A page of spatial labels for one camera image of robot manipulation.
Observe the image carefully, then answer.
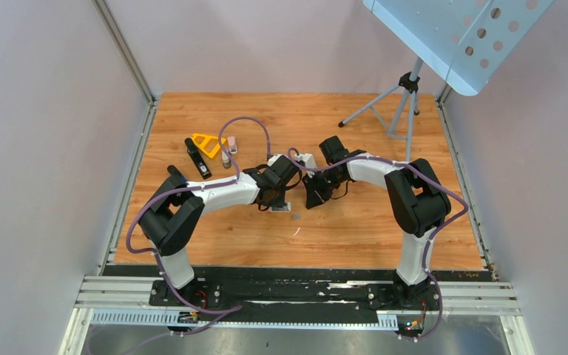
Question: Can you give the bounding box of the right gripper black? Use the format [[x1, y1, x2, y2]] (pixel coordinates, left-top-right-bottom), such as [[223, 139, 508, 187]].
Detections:
[[302, 168, 346, 209]]

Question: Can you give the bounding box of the grey white stapler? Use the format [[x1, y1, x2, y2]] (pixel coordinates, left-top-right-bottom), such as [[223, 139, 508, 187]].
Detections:
[[221, 152, 231, 169]]

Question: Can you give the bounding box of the pink stapler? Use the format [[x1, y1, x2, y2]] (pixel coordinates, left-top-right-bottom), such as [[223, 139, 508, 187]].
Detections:
[[227, 136, 238, 155]]

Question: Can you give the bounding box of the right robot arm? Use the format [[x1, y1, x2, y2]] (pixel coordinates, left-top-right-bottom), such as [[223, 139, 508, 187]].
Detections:
[[302, 136, 451, 309]]

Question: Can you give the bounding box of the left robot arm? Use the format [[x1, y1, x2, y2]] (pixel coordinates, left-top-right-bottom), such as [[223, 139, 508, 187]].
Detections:
[[137, 155, 302, 305]]

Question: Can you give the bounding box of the yellow plastic triangle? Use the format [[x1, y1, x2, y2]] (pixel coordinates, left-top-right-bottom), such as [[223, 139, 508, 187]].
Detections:
[[191, 133, 221, 159]]

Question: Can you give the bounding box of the light blue music stand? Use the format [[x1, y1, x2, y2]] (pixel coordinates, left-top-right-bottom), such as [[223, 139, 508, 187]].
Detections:
[[338, 0, 554, 160]]

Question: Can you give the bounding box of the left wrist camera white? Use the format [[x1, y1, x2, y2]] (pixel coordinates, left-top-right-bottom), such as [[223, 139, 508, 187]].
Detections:
[[267, 154, 290, 171]]

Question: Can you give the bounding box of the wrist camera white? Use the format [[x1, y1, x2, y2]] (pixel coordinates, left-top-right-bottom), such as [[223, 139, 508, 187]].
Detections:
[[295, 153, 317, 178], [267, 154, 290, 171]]

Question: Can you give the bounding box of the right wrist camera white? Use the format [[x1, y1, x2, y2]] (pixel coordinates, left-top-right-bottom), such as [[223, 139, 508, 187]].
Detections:
[[295, 153, 317, 178]]

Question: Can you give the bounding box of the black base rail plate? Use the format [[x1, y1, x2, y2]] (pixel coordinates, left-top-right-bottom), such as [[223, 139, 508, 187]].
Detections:
[[149, 266, 442, 325]]

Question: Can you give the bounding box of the aluminium frame post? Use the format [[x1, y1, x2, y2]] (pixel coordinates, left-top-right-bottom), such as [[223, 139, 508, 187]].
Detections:
[[92, 0, 157, 107]]

